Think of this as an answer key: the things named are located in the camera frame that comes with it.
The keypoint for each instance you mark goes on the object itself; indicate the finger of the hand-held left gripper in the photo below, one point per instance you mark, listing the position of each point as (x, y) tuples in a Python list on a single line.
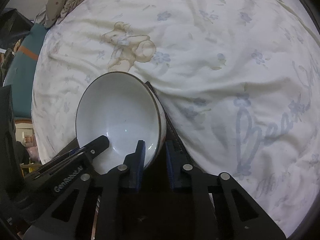
[(98, 145)]

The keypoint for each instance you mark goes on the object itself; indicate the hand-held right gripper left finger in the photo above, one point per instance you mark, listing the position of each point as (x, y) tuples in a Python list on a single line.
[(139, 165)]

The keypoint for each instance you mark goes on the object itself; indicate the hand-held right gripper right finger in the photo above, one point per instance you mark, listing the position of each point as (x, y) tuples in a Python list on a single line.
[(170, 170)]

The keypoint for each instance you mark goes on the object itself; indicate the white bowl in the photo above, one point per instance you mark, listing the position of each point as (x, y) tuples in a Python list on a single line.
[(117, 115)]

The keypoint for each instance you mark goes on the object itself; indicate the white printed blanket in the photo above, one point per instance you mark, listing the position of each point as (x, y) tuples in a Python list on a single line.
[(200, 67)]

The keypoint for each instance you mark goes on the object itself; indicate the teal cushion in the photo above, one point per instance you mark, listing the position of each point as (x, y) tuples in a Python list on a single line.
[(22, 70)]

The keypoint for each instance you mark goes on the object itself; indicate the dark cloth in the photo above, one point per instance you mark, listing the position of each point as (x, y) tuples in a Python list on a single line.
[(13, 27)]

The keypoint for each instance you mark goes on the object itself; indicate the beige patterned quilt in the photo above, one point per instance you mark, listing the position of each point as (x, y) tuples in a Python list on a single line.
[(65, 0)]

